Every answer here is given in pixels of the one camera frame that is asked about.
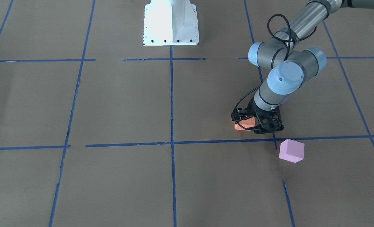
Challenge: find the brown paper table cover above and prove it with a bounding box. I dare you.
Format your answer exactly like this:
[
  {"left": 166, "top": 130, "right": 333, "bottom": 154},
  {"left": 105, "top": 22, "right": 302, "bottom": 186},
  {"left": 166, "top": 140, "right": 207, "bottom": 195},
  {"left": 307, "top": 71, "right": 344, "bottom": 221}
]
[{"left": 0, "top": 0, "right": 374, "bottom": 227}]

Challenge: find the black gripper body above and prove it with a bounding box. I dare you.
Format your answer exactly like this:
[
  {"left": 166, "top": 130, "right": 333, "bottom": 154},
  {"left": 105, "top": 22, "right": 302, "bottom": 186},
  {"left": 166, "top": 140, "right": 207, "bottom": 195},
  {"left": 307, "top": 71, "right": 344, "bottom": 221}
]
[{"left": 247, "top": 97, "right": 284, "bottom": 134}]

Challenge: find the orange foam cube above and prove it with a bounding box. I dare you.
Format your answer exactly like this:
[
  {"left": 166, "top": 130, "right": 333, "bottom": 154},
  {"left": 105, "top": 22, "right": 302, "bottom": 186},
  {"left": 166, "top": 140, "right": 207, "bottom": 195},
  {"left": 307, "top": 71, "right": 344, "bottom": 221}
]
[{"left": 234, "top": 118, "right": 257, "bottom": 131}]

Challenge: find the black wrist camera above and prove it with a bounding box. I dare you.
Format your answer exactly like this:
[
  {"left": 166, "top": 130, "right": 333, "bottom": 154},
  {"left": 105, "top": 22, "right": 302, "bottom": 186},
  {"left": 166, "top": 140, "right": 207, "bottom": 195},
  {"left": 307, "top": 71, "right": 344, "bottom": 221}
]
[{"left": 231, "top": 107, "right": 254, "bottom": 124}]

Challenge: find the pink foam cube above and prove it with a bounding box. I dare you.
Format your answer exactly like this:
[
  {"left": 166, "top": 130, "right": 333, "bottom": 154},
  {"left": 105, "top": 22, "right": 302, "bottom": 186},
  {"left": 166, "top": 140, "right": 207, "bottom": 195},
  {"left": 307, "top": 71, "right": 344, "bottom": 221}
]
[{"left": 279, "top": 139, "right": 305, "bottom": 163}]

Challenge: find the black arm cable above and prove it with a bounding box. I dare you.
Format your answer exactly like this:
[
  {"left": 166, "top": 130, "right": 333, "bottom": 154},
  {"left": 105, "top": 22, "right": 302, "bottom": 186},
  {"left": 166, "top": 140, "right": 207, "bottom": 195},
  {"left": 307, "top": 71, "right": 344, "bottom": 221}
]
[{"left": 231, "top": 13, "right": 317, "bottom": 130}]

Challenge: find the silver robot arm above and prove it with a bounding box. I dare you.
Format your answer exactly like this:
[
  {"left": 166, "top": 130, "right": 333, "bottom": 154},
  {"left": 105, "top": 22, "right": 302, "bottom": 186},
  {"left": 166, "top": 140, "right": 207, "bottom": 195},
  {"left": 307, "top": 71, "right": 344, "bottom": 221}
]
[{"left": 243, "top": 0, "right": 374, "bottom": 134}]

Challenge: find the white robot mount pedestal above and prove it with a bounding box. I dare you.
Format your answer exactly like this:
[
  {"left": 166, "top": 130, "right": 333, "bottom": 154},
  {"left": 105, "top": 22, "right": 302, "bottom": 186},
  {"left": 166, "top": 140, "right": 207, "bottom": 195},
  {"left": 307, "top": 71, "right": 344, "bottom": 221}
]
[{"left": 143, "top": 0, "right": 200, "bottom": 46}]

